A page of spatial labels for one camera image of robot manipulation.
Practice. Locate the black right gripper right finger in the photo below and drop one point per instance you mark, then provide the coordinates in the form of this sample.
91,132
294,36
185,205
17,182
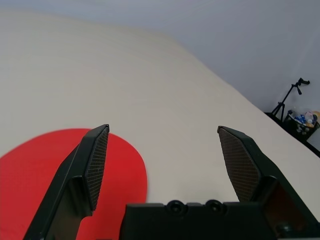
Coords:
252,160

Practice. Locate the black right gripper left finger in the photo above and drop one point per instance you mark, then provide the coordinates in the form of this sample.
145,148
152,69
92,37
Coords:
75,175

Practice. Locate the red ping-pong paddle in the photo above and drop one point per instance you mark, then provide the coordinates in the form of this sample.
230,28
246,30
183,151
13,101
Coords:
30,175

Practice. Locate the black bin with clutter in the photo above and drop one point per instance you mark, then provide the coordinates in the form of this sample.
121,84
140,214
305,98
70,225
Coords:
301,127

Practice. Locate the black tripod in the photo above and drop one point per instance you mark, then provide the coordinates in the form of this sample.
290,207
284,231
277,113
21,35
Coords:
281,105

